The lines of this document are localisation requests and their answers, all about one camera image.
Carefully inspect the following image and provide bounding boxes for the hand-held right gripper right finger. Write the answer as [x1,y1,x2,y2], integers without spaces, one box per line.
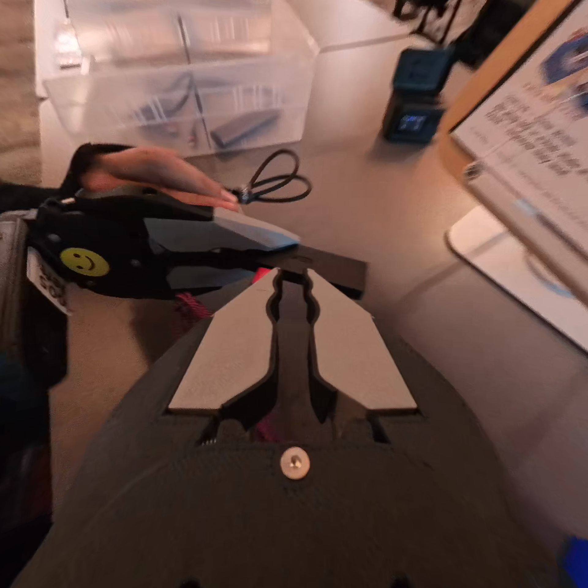
[302,268,418,424]

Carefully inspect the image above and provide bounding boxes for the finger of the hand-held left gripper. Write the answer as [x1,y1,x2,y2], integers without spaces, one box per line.
[166,264,260,291]
[143,207,302,253]

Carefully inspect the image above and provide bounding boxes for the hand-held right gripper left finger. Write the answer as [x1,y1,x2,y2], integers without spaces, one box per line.
[168,267,282,429]

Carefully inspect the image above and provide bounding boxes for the magenta braided usb cable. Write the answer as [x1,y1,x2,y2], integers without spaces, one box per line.
[172,267,288,443]

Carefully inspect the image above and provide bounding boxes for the black hub cable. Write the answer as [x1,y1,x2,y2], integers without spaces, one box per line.
[232,148,313,204]

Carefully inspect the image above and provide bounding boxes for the black usb hub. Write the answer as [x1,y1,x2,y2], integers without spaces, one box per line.
[257,243,368,299]

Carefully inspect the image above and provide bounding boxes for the blue plastic bin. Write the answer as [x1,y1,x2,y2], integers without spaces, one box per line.
[558,535,588,588]

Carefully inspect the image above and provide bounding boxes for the person's left hand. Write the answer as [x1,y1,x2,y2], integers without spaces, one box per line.
[62,143,242,213]

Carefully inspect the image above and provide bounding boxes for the clear plastic bin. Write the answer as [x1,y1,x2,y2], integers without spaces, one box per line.
[34,0,320,159]

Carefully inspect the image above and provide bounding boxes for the white stand base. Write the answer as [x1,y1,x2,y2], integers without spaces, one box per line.
[445,204,577,301]

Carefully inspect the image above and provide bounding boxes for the person's dark clothing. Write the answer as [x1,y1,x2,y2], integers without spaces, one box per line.
[0,317,70,588]

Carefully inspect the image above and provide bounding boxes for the instruction sheet on board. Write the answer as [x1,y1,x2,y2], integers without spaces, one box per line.
[439,0,588,353]

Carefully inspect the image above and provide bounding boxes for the black office chair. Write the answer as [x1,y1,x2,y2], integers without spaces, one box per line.
[394,0,466,44]

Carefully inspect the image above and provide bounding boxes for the small black action camera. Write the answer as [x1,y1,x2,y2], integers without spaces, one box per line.
[383,47,455,144]

